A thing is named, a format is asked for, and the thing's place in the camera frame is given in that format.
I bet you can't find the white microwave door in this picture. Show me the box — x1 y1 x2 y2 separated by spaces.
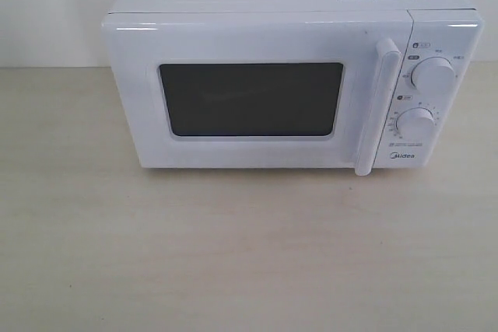
102 11 413 175

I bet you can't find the white microwave oven body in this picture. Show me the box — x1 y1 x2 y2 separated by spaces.
107 0 483 171

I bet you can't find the lower white timer knob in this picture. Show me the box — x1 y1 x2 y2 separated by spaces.
396 107 435 141

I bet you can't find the upper white control knob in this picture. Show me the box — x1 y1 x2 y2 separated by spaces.
411 57 456 95

